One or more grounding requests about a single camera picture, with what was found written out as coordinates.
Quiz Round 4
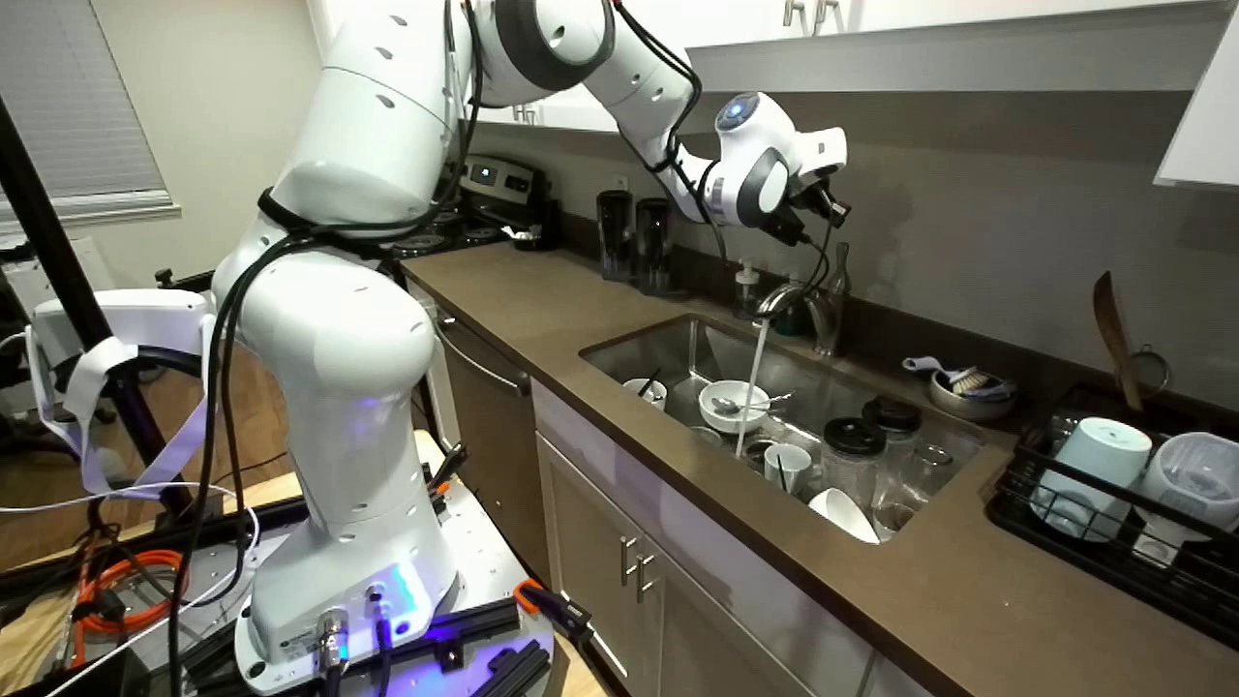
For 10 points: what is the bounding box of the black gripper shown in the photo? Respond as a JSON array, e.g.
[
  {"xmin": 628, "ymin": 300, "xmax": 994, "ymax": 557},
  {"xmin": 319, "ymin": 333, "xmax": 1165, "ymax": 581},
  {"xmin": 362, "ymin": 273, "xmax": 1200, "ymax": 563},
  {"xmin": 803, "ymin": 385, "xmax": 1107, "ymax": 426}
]
[{"xmin": 758, "ymin": 177, "xmax": 856, "ymax": 247}]

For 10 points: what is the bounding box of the chrome kitchen faucet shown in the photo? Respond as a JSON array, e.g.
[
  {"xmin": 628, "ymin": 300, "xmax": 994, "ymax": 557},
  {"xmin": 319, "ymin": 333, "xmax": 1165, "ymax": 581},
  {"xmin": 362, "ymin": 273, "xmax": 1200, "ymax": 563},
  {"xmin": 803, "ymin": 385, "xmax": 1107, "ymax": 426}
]
[{"xmin": 753, "ymin": 239, "xmax": 851, "ymax": 366}]

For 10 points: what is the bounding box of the blue white dish brush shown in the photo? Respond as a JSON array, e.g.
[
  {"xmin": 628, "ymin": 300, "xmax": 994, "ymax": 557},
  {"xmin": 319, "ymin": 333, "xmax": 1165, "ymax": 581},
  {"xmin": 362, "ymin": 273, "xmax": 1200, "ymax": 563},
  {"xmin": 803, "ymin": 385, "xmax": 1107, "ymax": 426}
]
[{"xmin": 899, "ymin": 353, "xmax": 984, "ymax": 395}]

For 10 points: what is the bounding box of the stainless steel sink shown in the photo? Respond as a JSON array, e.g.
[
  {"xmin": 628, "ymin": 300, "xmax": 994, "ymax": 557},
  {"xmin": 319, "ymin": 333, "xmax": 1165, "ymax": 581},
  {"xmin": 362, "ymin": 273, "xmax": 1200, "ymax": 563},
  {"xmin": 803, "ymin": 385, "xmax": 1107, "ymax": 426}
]
[{"xmin": 576, "ymin": 311, "xmax": 989, "ymax": 550}]

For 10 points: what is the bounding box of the blender cup black lid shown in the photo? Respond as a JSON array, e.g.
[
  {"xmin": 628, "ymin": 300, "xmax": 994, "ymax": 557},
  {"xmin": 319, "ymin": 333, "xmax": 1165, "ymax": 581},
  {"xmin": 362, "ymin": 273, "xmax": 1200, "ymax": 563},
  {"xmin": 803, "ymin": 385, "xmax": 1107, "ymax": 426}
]
[{"xmin": 861, "ymin": 393, "xmax": 927, "ymax": 443}]

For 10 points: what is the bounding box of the long white upper cabinet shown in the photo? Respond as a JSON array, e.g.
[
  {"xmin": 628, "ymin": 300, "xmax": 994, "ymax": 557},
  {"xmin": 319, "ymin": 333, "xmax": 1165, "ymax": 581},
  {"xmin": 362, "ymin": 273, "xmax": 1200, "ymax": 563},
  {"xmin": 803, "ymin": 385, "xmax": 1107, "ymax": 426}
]
[{"xmin": 478, "ymin": 0, "xmax": 1239, "ymax": 131}]

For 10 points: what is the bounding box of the large metal spoon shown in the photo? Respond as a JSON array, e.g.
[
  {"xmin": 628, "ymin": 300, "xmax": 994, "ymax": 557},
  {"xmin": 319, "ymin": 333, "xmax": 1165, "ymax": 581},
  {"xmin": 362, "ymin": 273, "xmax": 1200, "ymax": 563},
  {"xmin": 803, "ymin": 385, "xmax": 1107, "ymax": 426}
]
[{"xmin": 714, "ymin": 386, "xmax": 794, "ymax": 420}]

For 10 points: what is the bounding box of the glass jar in sink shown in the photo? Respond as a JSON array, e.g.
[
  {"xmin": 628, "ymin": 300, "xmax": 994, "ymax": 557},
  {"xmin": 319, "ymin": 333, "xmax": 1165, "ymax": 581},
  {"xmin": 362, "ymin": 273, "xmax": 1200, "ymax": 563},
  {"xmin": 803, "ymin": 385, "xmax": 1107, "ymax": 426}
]
[{"xmin": 823, "ymin": 415, "xmax": 891, "ymax": 508}]

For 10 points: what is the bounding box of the white brush holder bowl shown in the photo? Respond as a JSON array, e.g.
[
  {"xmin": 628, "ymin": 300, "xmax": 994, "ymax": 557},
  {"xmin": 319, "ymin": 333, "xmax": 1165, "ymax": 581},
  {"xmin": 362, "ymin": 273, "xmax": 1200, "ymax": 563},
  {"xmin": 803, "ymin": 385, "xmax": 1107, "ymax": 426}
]
[{"xmin": 927, "ymin": 366, "xmax": 1023, "ymax": 426}]

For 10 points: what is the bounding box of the small white cup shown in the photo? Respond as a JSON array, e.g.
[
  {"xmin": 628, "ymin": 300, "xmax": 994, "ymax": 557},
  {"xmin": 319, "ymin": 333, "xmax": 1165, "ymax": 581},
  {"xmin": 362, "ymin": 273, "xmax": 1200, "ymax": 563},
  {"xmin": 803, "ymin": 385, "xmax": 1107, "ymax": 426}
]
[{"xmin": 620, "ymin": 371, "xmax": 676, "ymax": 415}]

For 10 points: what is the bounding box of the white mug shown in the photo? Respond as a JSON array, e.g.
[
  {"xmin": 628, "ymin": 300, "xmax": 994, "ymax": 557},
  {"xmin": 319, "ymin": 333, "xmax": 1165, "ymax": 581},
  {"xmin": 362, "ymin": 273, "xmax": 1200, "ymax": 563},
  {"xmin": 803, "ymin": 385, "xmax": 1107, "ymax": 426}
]
[{"xmin": 758, "ymin": 439, "xmax": 818, "ymax": 497}]

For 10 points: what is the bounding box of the clear glass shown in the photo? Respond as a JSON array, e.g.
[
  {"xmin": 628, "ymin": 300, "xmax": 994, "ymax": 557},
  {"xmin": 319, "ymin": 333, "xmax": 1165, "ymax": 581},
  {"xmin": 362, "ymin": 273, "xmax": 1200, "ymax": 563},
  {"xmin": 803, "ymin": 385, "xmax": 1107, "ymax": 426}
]
[{"xmin": 872, "ymin": 439, "xmax": 966, "ymax": 536}]

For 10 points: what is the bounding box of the white plate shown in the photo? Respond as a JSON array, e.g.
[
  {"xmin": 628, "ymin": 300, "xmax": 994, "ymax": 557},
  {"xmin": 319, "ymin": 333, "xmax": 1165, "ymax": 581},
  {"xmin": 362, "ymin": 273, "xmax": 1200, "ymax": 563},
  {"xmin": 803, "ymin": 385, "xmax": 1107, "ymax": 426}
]
[{"xmin": 807, "ymin": 486, "xmax": 889, "ymax": 548}]

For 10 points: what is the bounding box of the wooden spatula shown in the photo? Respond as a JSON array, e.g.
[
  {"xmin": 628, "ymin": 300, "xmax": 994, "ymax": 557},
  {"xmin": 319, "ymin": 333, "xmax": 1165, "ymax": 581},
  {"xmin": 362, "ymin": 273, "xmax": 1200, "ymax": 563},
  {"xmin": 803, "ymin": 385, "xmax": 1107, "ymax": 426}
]
[{"xmin": 1087, "ymin": 266, "xmax": 1147, "ymax": 415}]

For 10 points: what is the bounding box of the black stove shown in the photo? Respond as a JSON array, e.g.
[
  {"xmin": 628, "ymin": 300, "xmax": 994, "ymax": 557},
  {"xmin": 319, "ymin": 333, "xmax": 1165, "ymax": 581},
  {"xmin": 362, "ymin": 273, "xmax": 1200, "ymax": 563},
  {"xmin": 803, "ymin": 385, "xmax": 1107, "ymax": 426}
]
[{"xmin": 383, "ymin": 153, "xmax": 567, "ymax": 266}]

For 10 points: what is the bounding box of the dark metal ladle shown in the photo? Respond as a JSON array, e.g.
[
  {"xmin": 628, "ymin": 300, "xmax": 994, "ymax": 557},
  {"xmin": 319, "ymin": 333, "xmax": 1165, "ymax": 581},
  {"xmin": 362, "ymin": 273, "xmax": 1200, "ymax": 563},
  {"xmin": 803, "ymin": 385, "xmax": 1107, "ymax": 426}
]
[{"xmin": 1125, "ymin": 344, "xmax": 1178, "ymax": 402}]

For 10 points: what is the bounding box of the teal cup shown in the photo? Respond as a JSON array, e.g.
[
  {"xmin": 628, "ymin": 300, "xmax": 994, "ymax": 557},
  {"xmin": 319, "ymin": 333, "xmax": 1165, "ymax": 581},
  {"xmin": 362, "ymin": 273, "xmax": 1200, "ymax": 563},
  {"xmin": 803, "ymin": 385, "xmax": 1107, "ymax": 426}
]
[{"xmin": 1027, "ymin": 415, "xmax": 1158, "ymax": 548}]

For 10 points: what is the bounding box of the black dish rack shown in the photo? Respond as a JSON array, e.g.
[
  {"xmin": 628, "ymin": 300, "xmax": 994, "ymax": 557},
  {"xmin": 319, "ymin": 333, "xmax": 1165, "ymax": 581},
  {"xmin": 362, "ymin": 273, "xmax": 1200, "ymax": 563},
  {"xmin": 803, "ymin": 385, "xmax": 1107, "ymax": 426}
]
[{"xmin": 984, "ymin": 407, "xmax": 1239, "ymax": 651}]

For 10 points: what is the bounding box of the brown dishwasher panel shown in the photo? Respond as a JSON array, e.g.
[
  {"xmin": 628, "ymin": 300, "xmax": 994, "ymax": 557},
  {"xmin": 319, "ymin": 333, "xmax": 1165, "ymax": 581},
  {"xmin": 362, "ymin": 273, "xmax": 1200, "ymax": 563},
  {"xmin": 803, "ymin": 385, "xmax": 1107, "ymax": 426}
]
[{"xmin": 437, "ymin": 301, "xmax": 554, "ymax": 585}]

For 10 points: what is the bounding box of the grey sink base cabinet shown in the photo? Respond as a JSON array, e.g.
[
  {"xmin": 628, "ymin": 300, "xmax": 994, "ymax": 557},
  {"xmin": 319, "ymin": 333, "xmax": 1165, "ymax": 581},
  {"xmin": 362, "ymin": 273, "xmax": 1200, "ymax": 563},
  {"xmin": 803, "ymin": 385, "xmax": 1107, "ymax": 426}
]
[{"xmin": 527, "ymin": 378, "xmax": 941, "ymax": 697}]

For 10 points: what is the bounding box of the white plastic container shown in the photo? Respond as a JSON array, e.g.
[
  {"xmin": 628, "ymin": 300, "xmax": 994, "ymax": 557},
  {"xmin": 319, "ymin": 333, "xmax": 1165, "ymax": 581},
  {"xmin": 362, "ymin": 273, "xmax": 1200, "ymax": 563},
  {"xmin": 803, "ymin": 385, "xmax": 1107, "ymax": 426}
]
[{"xmin": 1139, "ymin": 426, "xmax": 1239, "ymax": 536}]

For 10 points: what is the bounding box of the robot mounting table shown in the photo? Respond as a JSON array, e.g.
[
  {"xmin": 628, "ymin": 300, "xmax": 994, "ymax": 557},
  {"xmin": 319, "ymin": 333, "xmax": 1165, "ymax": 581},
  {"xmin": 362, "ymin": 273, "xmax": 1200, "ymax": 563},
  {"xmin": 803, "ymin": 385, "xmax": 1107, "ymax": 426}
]
[{"xmin": 130, "ymin": 430, "xmax": 612, "ymax": 697}]

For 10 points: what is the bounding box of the orange black hand tool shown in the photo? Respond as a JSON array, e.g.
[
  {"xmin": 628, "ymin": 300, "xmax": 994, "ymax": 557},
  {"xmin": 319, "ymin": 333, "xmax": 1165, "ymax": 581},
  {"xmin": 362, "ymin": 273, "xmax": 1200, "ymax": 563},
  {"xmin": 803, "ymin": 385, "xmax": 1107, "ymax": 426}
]
[{"xmin": 513, "ymin": 576, "xmax": 601, "ymax": 651}]

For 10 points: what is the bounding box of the black clamp bar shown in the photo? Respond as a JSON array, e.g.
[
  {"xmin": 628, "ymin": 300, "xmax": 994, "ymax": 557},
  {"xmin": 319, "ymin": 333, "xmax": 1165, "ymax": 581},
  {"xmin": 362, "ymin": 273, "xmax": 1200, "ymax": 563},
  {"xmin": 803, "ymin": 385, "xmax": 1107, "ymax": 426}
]
[{"xmin": 420, "ymin": 595, "xmax": 557, "ymax": 697}]

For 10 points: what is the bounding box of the window blind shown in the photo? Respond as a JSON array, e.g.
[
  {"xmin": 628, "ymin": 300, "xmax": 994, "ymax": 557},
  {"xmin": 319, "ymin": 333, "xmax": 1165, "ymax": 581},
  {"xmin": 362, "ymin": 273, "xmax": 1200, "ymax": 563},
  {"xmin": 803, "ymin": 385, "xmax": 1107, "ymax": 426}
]
[{"xmin": 0, "ymin": 0, "xmax": 180, "ymax": 221}]

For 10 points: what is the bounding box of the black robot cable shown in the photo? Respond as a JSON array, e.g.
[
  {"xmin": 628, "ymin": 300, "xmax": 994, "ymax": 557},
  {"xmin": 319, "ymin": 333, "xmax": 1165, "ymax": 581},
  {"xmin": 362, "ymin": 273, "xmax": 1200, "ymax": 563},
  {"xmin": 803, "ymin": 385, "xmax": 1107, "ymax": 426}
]
[{"xmin": 159, "ymin": 0, "xmax": 837, "ymax": 697}]

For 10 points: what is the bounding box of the white purple strap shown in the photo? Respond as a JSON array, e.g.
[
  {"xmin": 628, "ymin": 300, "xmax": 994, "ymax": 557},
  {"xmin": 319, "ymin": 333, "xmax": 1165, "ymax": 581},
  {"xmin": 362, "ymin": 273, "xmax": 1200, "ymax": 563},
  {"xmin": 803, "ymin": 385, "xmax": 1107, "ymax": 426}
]
[{"xmin": 24, "ymin": 287, "xmax": 217, "ymax": 504}]

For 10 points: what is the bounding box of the orange cable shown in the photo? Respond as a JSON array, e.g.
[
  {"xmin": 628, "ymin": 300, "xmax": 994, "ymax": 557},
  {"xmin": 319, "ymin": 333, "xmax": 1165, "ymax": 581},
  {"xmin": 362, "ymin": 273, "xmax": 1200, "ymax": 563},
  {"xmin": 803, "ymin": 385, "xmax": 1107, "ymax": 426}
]
[{"xmin": 66, "ymin": 548, "xmax": 199, "ymax": 670}]

